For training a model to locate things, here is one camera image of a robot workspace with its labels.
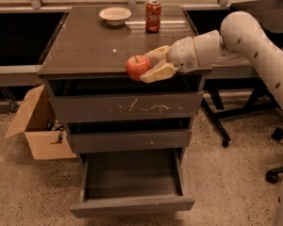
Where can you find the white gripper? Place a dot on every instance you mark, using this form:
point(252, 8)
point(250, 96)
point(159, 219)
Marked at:
point(181, 54)

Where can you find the white ceramic bowl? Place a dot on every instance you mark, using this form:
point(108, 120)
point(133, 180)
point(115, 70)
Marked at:
point(115, 16)

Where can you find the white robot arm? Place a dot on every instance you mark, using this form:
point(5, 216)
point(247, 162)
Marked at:
point(229, 190)

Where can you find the grey drawer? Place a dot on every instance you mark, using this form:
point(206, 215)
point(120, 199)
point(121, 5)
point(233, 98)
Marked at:
point(126, 107)
point(132, 183)
point(129, 141)

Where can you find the open cardboard box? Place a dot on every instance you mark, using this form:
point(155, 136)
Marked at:
point(35, 118)

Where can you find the grey drawer cabinet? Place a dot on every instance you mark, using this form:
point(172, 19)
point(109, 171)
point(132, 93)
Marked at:
point(88, 57)

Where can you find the red apple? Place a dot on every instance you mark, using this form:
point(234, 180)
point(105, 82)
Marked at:
point(136, 66)

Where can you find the grey top drawer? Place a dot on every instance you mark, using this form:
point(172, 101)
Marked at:
point(126, 107)

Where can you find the grey bottom drawer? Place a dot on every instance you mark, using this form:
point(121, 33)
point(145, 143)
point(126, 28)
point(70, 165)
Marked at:
point(132, 183)

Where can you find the black rolling stand table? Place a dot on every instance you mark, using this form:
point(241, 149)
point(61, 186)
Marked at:
point(242, 79)

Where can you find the red cola can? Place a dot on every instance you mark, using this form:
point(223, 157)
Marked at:
point(152, 16)

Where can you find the grey middle drawer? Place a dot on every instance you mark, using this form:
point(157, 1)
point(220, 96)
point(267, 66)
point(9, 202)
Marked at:
point(129, 141)

